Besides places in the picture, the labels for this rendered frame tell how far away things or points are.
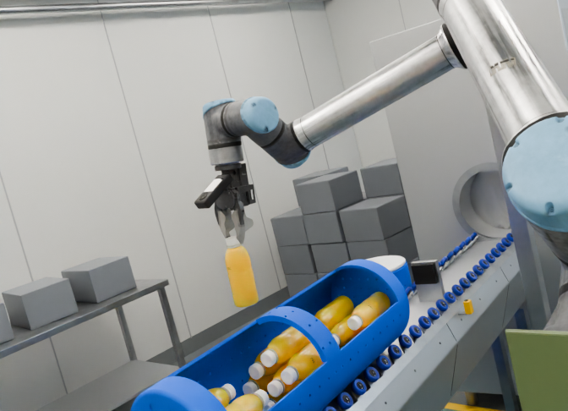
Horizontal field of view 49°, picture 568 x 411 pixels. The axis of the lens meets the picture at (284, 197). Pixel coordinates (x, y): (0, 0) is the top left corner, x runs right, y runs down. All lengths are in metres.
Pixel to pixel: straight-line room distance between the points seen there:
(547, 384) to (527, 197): 0.27
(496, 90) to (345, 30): 6.21
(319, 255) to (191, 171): 1.36
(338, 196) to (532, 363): 4.18
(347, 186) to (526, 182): 4.33
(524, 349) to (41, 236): 4.18
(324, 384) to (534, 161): 0.87
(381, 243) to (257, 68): 2.40
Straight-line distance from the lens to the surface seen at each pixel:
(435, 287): 2.41
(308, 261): 5.41
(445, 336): 2.23
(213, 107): 1.64
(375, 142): 7.19
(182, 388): 1.36
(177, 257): 5.43
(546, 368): 0.98
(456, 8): 1.28
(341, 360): 1.64
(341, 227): 5.10
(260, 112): 1.54
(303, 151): 1.61
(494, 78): 1.10
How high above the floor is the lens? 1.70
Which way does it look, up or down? 6 degrees down
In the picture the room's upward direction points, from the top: 14 degrees counter-clockwise
